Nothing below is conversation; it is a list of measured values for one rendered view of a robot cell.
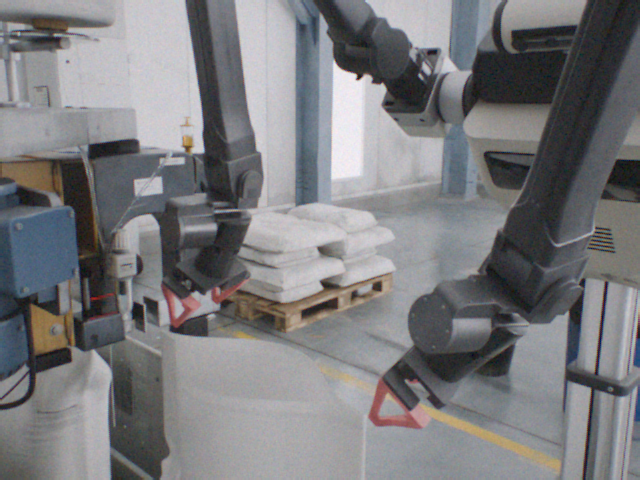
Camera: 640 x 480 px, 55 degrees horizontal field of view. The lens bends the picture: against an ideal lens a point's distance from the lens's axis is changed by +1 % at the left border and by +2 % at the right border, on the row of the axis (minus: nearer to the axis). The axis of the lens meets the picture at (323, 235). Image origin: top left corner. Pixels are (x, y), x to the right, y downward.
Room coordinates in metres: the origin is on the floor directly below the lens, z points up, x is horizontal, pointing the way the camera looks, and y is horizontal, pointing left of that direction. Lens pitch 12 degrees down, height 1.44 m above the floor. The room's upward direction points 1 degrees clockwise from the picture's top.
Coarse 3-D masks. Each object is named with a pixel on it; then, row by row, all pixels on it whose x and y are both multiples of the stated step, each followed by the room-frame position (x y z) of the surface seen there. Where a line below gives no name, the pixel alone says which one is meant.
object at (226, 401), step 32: (160, 352) 1.02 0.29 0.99; (192, 352) 1.00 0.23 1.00; (224, 352) 0.99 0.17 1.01; (256, 352) 0.98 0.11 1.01; (288, 352) 0.96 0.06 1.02; (192, 384) 1.00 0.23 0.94; (224, 384) 0.99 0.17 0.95; (256, 384) 0.98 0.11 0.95; (288, 384) 0.96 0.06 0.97; (320, 384) 0.87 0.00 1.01; (192, 416) 0.82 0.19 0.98; (224, 416) 0.78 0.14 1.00; (256, 416) 0.77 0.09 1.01; (288, 416) 0.77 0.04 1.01; (320, 416) 0.76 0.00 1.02; (352, 416) 0.74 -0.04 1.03; (192, 448) 0.82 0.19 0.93; (224, 448) 0.78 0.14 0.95; (256, 448) 0.77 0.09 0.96; (288, 448) 0.77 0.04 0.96; (320, 448) 0.76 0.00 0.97; (352, 448) 0.74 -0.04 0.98
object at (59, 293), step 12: (24, 192) 0.81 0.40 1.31; (36, 192) 0.79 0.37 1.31; (48, 192) 0.78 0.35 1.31; (24, 204) 0.81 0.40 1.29; (36, 204) 0.79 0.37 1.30; (48, 204) 0.76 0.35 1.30; (60, 204) 0.77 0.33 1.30; (48, 288) 0.76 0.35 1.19; (60, 288) 0.76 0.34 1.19; (36, 300) 0.75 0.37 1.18; (48, 300) 0.76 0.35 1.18; (60, 300) 0.76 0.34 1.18; (60, 312) 0.76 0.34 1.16
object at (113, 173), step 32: (96, 160) 1.02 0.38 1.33; (128, 160) 1.06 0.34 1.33; (160, 160) 1.10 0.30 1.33; (192, 160) 1.16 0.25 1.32; (96, 192) 1.01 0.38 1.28; (128, 192) 1.05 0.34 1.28; (192, 192) 1.15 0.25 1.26; (96, 256) 1.01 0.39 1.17; (192, 256) 1.15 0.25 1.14; (96, 288) 1.02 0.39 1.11
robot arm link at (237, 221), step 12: (216, 216) 0.84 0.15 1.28; (228, 216) 0.85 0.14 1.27; (240, 216) 0.86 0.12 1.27; (252, 216) 0.88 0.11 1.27; (216, 228) 0.84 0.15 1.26; (228, 228) 0.85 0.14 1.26; (240, 228) 0.86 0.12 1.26; (216, 240) 0.86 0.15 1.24; (228, 240) 0.86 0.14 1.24; (240, 240) 0.87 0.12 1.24
